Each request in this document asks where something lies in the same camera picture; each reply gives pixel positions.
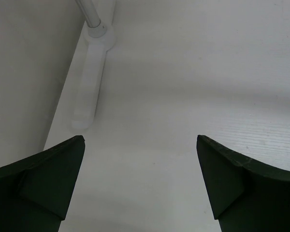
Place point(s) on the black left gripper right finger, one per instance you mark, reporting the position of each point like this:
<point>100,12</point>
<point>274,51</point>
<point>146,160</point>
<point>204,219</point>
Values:
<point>245,195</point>

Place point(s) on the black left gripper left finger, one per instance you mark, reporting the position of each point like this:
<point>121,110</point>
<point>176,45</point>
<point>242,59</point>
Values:
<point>35,192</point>

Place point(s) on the metal clothes rack frame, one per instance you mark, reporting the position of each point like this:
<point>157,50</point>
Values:
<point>100,37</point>

